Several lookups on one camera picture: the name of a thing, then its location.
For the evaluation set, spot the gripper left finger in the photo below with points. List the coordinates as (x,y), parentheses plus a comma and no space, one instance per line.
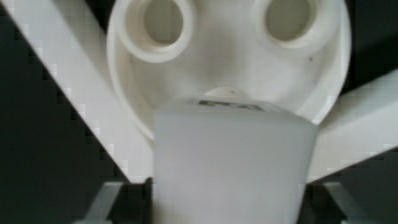
(121,204)

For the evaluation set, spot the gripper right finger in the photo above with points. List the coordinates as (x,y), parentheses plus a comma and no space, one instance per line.
(329,206)

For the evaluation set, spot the white stool leg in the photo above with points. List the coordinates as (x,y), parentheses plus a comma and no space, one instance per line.
(233,150)

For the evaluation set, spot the white round stool seat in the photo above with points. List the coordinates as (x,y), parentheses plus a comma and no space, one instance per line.
(264,47)

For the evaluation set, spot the white U-shaped obstacle wall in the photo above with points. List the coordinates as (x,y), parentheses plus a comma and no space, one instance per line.
(66,38)

